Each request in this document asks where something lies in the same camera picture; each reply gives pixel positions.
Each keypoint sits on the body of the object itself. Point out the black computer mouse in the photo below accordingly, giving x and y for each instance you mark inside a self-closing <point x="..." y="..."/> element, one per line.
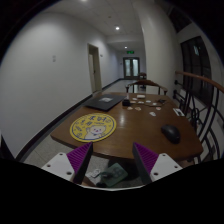
<point x="171" y="133"/>

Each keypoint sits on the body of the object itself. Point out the black closed laptop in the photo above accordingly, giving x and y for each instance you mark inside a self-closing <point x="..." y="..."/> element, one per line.
<point x="104" y="102"/>

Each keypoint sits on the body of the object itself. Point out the wooden stair railing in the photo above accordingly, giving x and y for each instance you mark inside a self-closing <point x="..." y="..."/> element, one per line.
<point x="207" y="119"/>

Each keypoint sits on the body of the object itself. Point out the double glass door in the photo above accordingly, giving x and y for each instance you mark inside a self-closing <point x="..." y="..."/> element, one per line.
<point x="131" y="67"/>

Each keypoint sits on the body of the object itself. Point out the wooden side door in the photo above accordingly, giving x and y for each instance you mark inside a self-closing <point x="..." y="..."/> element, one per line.
<point x="94" y="68"/>

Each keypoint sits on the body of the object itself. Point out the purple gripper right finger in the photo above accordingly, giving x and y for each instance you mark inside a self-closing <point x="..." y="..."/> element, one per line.
<point x="152" y="166"/>

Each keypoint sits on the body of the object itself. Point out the green exit sign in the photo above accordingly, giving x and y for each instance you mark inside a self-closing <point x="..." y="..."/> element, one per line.
<point x="130" y="52"/>

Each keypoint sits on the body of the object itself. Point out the small black box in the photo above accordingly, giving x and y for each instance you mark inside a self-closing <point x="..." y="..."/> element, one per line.
<point x="126" y="102"/>

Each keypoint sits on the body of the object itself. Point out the round yellow mouse pad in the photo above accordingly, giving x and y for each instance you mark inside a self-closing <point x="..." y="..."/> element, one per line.
<point x="92" y="127"/>

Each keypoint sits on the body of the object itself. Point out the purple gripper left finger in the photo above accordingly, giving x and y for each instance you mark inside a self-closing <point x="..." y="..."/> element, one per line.
<point x="71" y="166"/>

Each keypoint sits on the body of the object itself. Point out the white small box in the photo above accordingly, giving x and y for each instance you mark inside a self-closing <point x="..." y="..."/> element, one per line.
<point x="141" y="96"/>

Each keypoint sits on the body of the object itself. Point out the green item on floor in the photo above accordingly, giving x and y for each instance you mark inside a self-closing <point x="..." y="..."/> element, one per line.
<point x="113" y="175"/>

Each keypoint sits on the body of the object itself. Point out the dark window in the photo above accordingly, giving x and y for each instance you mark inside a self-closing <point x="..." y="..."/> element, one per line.
<point x="196" y="61"/>

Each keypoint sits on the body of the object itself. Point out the wooden chair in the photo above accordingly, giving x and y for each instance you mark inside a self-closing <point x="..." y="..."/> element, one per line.
<point x="147" y="83"/>

